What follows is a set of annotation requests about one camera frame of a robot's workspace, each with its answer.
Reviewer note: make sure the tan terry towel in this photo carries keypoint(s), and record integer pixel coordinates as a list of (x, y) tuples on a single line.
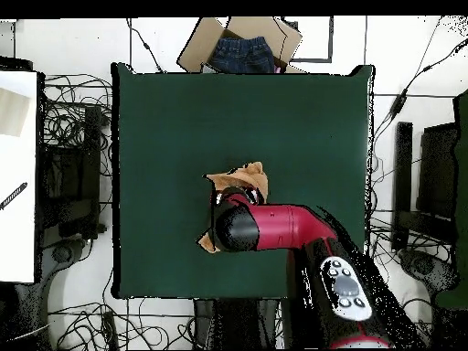
[(248, 175)]

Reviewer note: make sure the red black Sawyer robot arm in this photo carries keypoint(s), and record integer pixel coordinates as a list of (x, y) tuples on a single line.
[(289, 226)]

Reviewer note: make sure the black flat panel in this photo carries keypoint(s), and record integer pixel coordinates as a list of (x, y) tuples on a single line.
[(438, 172)]

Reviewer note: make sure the dark green table cloth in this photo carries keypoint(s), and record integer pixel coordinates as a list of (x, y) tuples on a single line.
[(182, 128)]

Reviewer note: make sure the blue denim jeans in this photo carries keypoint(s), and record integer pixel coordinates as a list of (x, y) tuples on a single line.
[(241, 55)]

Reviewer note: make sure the black upright bar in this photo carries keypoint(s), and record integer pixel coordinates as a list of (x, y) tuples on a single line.
[(402, 164)]

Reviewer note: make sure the open cardboard box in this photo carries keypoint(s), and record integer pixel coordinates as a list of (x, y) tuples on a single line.
[(199, 47)]

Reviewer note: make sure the black office chair base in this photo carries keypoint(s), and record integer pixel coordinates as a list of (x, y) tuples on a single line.
[(424, 267), (62, 254)]

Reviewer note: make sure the black equipment rack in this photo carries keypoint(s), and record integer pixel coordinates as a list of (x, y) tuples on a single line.
[(69, 175)]

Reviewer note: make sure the black power strip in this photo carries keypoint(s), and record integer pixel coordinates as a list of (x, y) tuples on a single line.
[(109, 329)]

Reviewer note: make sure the white side table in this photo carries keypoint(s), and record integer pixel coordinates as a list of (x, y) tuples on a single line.
[(18, 237)]

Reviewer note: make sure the beige sheet of card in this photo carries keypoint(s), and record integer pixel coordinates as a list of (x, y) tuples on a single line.
[(12, 113)]

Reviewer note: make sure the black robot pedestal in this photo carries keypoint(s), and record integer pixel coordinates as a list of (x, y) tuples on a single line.
[(237, 321)]

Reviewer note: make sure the black rectangular frame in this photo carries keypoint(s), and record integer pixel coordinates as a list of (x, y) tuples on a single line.
[(331, 40)]

